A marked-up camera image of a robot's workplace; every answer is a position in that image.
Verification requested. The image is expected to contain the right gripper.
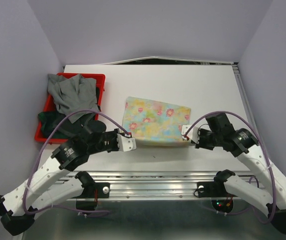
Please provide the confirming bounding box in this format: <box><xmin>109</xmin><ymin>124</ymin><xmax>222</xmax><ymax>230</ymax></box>
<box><xmin>191</xmin><ymin>127</ymin><xmax>222</xmax><ymax>150</ymax></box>

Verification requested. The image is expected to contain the floral pastel skirt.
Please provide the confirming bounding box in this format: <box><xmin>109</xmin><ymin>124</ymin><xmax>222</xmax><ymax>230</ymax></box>
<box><xmin>122</xmin><ymin>97</ymin><xmax>191</xmax><ymax>147</ymax></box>

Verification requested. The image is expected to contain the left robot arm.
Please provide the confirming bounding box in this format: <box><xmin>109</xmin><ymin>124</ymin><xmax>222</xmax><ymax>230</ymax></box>
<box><xmin>0</xmin><ymin>121</ymin><xmax>136</xmax><ymax>236</ymax></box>

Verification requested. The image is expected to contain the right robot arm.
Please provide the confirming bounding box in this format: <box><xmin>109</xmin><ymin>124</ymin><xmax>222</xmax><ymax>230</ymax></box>
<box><xmin>182</xmin><ymin>111</ymin><xmax>286</xmax><ymax>235</ymax></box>

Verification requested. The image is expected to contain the grey skirt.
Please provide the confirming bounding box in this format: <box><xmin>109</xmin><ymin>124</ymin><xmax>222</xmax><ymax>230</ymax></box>
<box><xmin>47</xmin><ymin>74</ymin><xmax>99</xmax><ymax>124</ymax></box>

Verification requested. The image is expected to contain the dark green skirt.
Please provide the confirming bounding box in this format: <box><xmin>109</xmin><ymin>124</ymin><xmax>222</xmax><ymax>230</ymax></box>
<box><xmin>38</xmin><ymin>111</ymin><xmax>65</xmax><ymax>138</ymax></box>

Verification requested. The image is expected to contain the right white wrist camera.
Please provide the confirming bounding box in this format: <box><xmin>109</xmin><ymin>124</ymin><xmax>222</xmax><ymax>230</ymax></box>
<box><xmin>181</xmin><ymin>125</ymin><xmax>199</xmax><ymax>146</ymax></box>

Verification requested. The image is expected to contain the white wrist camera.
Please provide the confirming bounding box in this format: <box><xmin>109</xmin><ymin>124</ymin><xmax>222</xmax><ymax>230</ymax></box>
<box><xmin>181</xmin><ymin>125</ymin><xmax>199</xmax><ymax>146</ymax></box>
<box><xmin>117</xmin><ymin>133</ymin><xmax>137</xmax><ymax>152</ymax></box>

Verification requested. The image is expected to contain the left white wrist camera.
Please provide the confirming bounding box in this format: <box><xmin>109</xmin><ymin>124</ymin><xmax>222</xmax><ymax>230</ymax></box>
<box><xmin>117</xmin><ymin>133</ymin><xmax>137</xmax><ymax>152</ymax></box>

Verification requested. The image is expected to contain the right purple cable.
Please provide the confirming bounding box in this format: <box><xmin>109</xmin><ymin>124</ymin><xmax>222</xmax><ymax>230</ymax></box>
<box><xmin>182</xmin><ymin>110</ymin><xmax>276</xmax><ymax>225</ymax></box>

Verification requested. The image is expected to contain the purple cable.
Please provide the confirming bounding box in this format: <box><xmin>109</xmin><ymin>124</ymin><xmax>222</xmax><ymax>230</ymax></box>
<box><xmin>22</xmin><ymin>109</ymin><xmax>133</xmax><ymax>218</ymax></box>
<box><xmin>182</xmin><ymin>110</ymin><xmax>276</xmax><ymax>225</ymax></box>

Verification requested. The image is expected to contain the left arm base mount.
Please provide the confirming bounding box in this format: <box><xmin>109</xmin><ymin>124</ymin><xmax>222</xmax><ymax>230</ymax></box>
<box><xmin>74</xmin><ymin>182</ymin><xmax>110</xmax><ymax>200</ymax></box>

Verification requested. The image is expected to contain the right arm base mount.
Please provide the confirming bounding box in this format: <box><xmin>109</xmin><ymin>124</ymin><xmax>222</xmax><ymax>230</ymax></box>
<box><xmin>193</xmin><ymin>181</ymin><xmax>241</xmax><ymax>198</ymax></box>

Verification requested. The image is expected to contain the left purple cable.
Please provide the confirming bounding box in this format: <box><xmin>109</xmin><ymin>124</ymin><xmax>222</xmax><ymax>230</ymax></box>
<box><xmin>22</xmin><ymin>109</ymin><xmax>133</xmax><ymax>218</ymax></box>

